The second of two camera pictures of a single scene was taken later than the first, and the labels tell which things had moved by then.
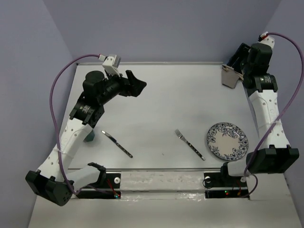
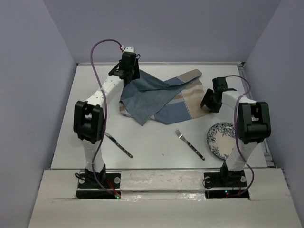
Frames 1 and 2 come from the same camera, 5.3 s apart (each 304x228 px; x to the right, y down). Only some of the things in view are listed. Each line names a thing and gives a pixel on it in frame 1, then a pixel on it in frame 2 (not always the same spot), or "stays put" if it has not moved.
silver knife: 114,140 stays put
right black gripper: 242,52 → 206,101
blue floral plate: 227,141 stays put
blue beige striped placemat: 230,77 → 168,101
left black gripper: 128,89 → 137,75
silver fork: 180,136 stays put
